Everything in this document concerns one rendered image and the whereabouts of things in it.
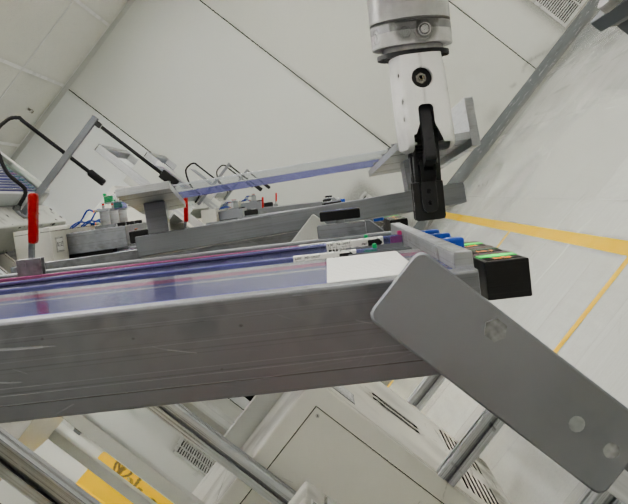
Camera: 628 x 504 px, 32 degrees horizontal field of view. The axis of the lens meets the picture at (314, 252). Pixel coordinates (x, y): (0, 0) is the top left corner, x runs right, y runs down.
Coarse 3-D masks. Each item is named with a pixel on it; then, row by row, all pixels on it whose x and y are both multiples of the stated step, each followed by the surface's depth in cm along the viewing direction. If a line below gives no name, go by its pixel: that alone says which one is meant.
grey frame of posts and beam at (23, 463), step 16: (0, 448) 138; (16, 448) 139; (0, 464) 138; (16, 464) 138; (32, 464) 138; (48, 464) 141; (16, 480) 138; (32, 480) 139; (48, 480) 138; (64, 480) 140; (624, 480) 62; (32, 496) 138; (48, 496) 139; (64, 496) 138; (80, 496) 139; (624, 496) 62
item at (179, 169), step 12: (144, 156) 706; (156, 156) 725; (180, 168) 720; (192, 168) 779; (228, 168) 770; (192, 180) 721; (216, 204) 707; (228, 204) 730; (240, 204) 739; (252, 204) 742; (264, 204) 741; (276, 204) 775; (300, 204) 710; (312, 204) 710
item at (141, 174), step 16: (112, 160) 561; (128, 160) 635; (128, 176) 576; (144, 176) 576; (176, 176) 634; (112, 192) 566; (96, 208) 566; (128, 208) 566; (192, 208) 562; (208, 208) 639; (240, 208) 599; (176, 224) 604; (192, 224) 562
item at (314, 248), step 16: (384, 240) 114; (400, 240) 114; (224, 256) 114; (240, 256) 114; (256, 256) 114; (272, 256) 114; (288, 256) 114; (96, 272) 114; (112, 272) 114; (128, 272) 114; (144, 272) 114; (0, 288) 115
